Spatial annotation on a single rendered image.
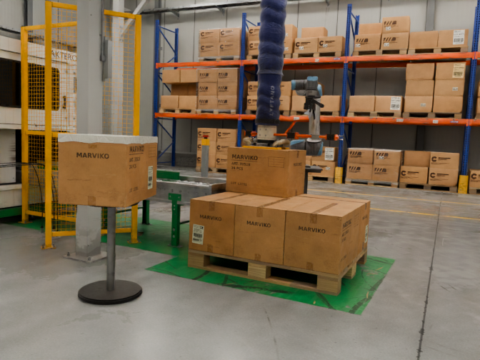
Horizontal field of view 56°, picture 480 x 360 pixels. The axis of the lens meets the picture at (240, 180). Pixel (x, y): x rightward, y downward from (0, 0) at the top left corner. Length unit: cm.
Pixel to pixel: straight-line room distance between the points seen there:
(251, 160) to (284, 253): 104
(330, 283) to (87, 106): 227
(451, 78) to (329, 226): 820
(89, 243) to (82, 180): 127
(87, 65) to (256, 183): 167
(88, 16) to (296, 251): 237
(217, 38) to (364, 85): 407
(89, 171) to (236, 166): 168
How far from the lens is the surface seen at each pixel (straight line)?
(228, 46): 1237
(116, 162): 261
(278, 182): 383
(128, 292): 303
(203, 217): 350
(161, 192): 426
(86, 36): 385
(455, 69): 1101
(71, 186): 273
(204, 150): 493
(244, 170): 396
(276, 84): 404
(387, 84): 1239
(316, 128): 471
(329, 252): 314
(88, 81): 378
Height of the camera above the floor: 105
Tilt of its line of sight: 6 degrees down
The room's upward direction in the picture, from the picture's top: 2 degrees clockwise
